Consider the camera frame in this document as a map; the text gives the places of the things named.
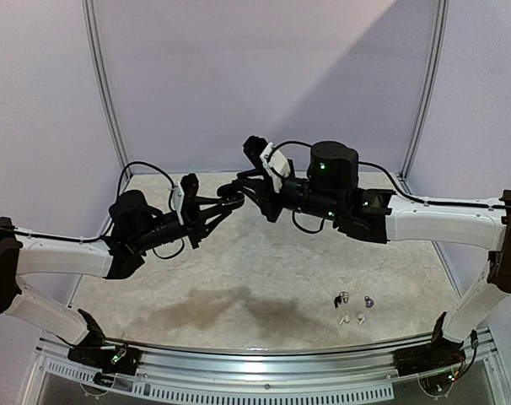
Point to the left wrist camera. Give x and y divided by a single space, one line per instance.
183 196

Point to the aluminium left corner post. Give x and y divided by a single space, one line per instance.
90 17

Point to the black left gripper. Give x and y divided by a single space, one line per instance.
195 218

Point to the purple earbud right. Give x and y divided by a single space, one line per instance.
369 303

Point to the aluminium corner post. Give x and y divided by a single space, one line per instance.
90 17
428 85

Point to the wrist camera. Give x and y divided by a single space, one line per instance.
183 196
266 157

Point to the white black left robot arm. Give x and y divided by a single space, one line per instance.
137 229

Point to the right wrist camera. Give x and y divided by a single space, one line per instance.
266 157

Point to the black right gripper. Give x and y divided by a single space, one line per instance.
268 199

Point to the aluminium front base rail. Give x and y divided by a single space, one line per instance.
359 375

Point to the black gold earbud charging case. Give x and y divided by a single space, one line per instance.
229 195

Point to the aluminium right corner post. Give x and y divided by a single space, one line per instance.
428 85

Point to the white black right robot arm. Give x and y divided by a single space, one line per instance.
330 191

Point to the white earbud left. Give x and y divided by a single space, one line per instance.
344 320

